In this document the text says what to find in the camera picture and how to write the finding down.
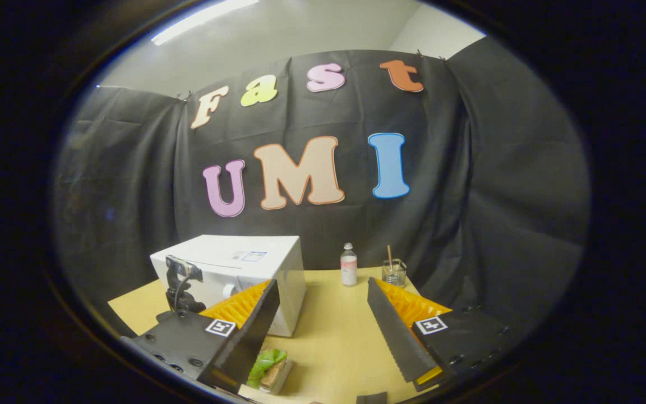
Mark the black backdrop cloth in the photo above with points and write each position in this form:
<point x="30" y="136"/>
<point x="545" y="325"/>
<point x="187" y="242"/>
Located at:
<point x="457" y="196"/>

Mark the sandwich with green lettuce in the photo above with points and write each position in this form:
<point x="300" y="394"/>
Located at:
<point x="267" y="362"/>

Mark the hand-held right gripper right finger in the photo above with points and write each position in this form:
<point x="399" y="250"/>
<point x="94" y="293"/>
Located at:
<point x="390" y="331"/>

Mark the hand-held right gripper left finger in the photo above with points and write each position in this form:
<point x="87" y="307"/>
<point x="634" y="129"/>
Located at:
<point x="255" y="336"/>

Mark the small bottle with pink label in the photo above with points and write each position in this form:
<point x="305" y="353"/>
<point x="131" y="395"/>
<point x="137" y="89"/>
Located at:
<point x="349" y="269"/>

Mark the white microwave oven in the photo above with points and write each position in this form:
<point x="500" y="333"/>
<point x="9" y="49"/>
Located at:
<point x="227" y="252"/>

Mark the clear glass jar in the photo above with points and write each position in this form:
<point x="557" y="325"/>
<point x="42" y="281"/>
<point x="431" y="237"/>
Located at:
<point x="395" y="276"/>

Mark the wooden stick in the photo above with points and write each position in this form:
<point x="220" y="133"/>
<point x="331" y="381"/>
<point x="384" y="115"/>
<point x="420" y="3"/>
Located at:
<point x="390" y="255"/>

